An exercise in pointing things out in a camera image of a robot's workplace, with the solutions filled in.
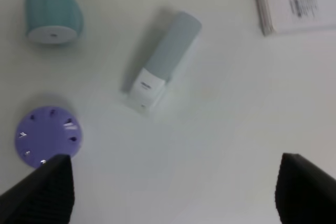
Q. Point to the white cardboard box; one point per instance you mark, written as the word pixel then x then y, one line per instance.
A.
pixel 291 16

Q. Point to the white and grey stapler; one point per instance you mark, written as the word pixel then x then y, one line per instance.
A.
pixel 153 78

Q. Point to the teal pencil sharpener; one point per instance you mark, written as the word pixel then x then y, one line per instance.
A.
pixel 53 22

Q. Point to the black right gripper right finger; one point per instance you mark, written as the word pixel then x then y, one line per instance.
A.
pixel 304 193

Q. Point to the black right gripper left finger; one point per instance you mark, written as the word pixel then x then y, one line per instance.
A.
pixel 47 195

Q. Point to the purple lidded jar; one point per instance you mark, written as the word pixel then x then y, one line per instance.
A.
pixel 45 132

